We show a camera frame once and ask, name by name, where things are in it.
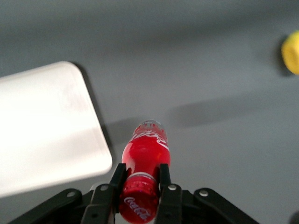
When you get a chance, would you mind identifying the red coke bottle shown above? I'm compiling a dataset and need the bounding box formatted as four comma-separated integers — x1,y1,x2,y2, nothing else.
118,119,172,224

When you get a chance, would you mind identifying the beige plastic tray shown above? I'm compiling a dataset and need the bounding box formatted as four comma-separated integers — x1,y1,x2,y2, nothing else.
0,61,113,199

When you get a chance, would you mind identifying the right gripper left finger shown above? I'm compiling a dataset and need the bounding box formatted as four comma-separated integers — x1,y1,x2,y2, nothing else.
9,163,127,224

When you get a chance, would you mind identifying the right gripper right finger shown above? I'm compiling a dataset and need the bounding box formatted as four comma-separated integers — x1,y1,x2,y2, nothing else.
155,163,260,224

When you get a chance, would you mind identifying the yellow lemon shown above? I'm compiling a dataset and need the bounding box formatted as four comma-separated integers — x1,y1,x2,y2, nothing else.
281,30,299,75

